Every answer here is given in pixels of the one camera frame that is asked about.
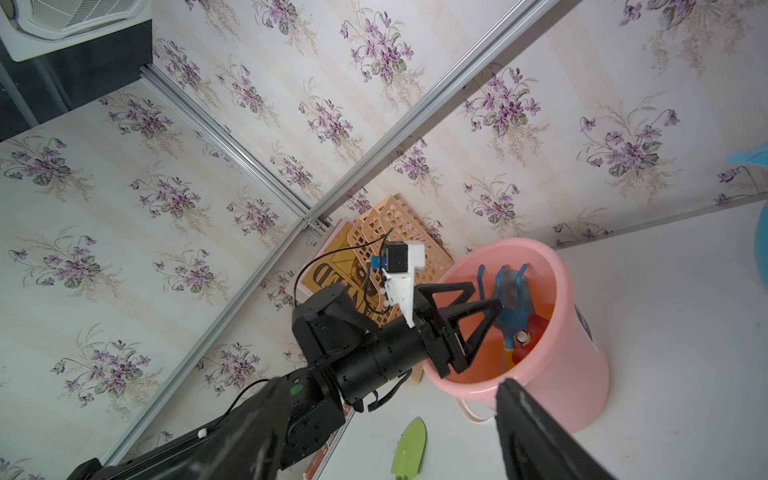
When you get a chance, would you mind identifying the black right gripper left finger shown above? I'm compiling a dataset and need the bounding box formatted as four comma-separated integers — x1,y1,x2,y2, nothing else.
179,378,290,479

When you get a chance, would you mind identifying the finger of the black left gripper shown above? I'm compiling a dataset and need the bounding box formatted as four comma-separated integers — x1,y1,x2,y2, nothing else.
443,299,503,374
416,282,476,318

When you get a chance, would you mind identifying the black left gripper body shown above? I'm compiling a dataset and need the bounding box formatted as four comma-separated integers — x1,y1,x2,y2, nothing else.
414,303,473,378

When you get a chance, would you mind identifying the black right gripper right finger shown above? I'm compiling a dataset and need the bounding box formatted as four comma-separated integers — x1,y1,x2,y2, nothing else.
496,379,612,480

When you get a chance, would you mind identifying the red shovel wooden handle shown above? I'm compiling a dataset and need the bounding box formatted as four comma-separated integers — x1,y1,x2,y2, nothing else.
511,314,549,365

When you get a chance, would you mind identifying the green trowel wooden handle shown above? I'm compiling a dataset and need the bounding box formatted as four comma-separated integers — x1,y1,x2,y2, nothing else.
391,417,427,480

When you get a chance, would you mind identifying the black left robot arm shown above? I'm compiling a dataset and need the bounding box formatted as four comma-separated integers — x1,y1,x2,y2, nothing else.
70,282,503,479

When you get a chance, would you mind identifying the red brown flat box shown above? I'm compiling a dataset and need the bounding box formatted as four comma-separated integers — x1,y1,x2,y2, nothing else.
302,405,355,480

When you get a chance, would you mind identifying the pink plastic bucket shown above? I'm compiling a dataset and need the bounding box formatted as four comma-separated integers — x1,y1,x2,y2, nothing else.
422,238,609,433

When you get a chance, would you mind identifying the beige plastic file organizer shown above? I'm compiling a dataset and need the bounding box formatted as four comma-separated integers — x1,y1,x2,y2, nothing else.
347,195,454,326

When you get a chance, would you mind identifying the yellow lettered book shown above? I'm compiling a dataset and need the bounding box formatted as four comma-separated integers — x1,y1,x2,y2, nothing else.
295,221,378,313

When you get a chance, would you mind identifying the ceiling air conditioner unit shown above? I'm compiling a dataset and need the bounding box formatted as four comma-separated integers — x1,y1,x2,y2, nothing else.
1,0,152,62

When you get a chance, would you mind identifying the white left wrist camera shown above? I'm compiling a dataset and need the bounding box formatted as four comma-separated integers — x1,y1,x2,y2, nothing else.
372,241,426,328

